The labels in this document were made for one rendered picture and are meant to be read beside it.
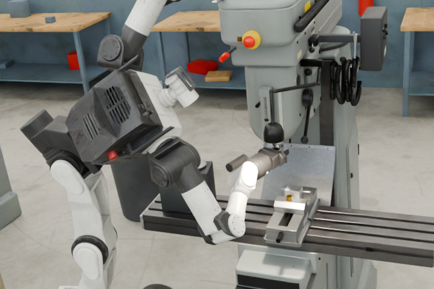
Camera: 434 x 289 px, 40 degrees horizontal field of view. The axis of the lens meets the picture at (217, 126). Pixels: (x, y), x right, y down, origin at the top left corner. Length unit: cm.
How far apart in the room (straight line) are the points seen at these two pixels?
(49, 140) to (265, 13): 86
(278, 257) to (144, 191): 198
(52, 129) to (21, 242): 247
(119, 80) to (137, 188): 243
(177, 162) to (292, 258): 75
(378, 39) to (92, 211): 124
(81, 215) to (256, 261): 72
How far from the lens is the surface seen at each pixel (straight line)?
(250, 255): 248
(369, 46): 235
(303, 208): 236
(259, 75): 216
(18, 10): 782
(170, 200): 259
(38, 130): 215
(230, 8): 198
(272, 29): 196
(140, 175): 419
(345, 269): 308
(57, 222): 464
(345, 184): 284
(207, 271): 382
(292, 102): 219
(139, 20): 205
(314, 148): 273
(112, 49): 203
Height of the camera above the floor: 227
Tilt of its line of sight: 23 degrees down
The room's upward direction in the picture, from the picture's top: 6 degrees counter-clockwise
